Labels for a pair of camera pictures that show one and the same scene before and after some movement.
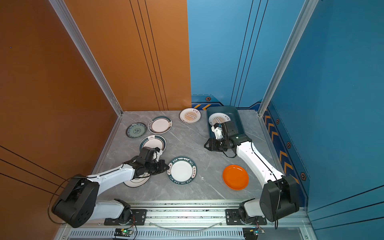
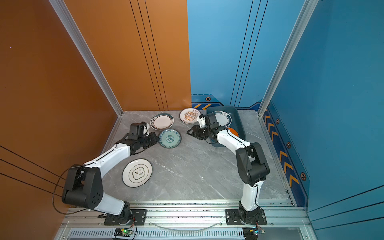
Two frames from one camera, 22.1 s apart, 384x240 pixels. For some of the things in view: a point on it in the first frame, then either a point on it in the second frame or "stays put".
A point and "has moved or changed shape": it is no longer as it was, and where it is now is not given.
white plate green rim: [153, 141] has moved or changed shape
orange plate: [235, 177] has moved or changed shape
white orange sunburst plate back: [190, 115] stays put
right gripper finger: [222, 148] → [203, 137]
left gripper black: [161, 163] → [152, 136]
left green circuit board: [123, 232] stays put
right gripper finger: [212, 144] → [196, 130]
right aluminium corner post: [307, 10] stays put
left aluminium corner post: [61, 7] stays put
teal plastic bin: [233, 112] stays put
